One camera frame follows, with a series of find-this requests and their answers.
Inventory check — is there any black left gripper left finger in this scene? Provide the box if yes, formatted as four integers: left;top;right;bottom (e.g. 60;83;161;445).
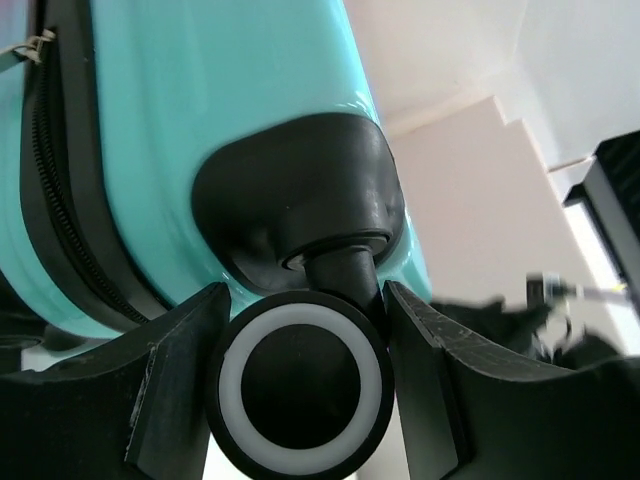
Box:
1;283;231;479

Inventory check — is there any pink teal suitcase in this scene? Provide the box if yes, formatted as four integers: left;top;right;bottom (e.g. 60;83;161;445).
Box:
1;1;431;479

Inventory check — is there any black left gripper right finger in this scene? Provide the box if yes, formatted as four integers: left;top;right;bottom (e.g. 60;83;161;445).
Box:
384;282;639;479

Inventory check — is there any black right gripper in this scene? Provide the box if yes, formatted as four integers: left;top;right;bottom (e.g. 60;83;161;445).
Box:
432;273;630;370

